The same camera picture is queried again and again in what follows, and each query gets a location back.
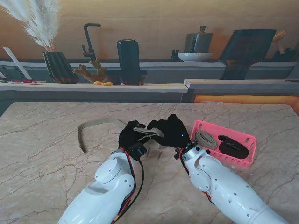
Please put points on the dark brown belt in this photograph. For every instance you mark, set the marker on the dark brown belt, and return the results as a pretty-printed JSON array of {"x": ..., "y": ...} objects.
[{"x": 233, "y": 148}]

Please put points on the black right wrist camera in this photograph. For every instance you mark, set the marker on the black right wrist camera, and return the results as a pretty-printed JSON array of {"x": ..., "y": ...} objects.
[{"x": 178, "y": 154}]

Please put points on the dark utensil holder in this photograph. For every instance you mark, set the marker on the dark utensil holder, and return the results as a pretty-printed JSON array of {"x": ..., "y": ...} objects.
[{"x": 287, "y": 56}]

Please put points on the tall black cylinder container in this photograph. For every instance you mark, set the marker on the tall black cylinder container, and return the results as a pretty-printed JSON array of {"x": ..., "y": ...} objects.
[{"x": 128, "y": 60}]

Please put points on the white speckled bowl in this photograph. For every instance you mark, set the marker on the white speckled bowl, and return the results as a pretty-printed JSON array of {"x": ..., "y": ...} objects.
[{"x": 195, "y": 56}]

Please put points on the orange fruit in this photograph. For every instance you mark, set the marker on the orange fruit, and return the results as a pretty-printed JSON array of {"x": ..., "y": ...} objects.
[
  {"x": 107, "y": 84},
  {"x": 97, "y": 83}
]

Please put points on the raised counter orange glow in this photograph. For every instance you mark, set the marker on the raised counter orange glow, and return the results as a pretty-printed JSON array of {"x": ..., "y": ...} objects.
[{"x": 233, "y": 84}]

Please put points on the dark ribbed vase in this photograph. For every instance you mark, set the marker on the dark ribbed vase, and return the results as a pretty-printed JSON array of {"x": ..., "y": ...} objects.
[{"x": 58, "y": 67}]

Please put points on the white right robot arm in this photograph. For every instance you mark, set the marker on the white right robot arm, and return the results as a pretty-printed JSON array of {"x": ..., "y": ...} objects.
[{"x": 224, "y": 182}]

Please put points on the white leaning board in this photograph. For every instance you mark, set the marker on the white leaning board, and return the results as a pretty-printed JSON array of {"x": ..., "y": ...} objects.
[{"x": 16, "y": 61}]

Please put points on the black kitchen faucet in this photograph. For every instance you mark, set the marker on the black kitchen faucet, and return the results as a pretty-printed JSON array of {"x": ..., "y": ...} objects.
[{"x": 88, "y": 39}]

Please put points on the cactus plants in bowl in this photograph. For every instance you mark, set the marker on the cactus plants in bowl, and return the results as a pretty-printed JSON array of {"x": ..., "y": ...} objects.
[{"x": 98, "y": 70}]

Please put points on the wooden kitchen utensils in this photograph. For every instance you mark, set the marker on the wooden kitchen utensils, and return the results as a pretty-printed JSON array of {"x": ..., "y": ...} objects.
[{"x": 279, "y": 38}]

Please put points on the plate with red food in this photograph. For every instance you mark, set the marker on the plate with red food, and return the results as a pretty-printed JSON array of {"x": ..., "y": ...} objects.
[{"x": 25, "y": 82}]

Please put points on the small black stand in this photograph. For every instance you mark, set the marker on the small black stand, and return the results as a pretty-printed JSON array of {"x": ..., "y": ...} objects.
[{"x": 174, "y": 57}]

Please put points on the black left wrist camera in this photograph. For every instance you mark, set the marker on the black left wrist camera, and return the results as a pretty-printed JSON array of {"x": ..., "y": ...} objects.
[{"x": 137, "y": 150}]

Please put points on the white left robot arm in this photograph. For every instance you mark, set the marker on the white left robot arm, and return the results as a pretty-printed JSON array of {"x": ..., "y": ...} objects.
[{"x": 109, "y": 186}]

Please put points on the small metal pin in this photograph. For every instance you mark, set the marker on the small metal pin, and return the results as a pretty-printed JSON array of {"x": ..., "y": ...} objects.
[{"x": 160, "y": 155}]

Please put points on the pink plastic storage basket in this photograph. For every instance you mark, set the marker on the pink plastic storage basket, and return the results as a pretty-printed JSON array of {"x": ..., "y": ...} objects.
[{"x": 233, "y": 149}]

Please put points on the white pampas grass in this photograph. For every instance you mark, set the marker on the white pampas grass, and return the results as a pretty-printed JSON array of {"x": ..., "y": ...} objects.
[{"x": 44, "y": 30}]

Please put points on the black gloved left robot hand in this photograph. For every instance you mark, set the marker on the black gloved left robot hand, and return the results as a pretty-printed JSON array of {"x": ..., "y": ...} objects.
[{"x": 128, "y": 137}]

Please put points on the beige woven belt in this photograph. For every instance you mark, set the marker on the beige woven belt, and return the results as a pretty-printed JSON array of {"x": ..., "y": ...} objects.
[
  {"x": 205, "y": 140},
  {"x": 80, "y": 137}
]

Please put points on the grey pot with lid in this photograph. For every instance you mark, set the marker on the grey pot with lid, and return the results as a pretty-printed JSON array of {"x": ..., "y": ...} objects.
[{"x": 201, "y": 42}]

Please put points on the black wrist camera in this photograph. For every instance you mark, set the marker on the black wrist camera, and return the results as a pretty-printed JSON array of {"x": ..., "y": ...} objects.
[
  {"x": 178, "y": 154},
  {"x": 137, "y": 150}
]

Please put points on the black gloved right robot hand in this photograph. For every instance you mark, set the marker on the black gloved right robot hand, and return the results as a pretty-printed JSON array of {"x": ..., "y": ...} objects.
[{"x": 172, "y": 133}]

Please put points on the grey back counter cabinets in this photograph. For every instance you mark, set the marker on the grey back counter cabinets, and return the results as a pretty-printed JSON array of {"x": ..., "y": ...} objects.
[{"x": 168, "y": 74}]

